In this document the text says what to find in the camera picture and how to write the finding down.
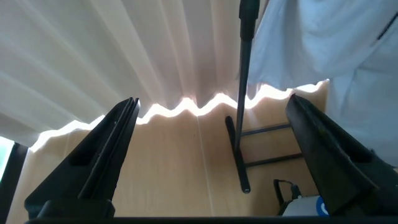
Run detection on pale grey shorts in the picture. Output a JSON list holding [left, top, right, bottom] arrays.
[[247, 0, 398, 167]]

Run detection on black clothes rack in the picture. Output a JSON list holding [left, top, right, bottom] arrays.
[[225, 0, 304, 194]]

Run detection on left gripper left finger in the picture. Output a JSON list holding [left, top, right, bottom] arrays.
[[24, 97, 141, 218]]

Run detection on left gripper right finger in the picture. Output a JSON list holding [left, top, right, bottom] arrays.
[[285, 94, 398, 217]]

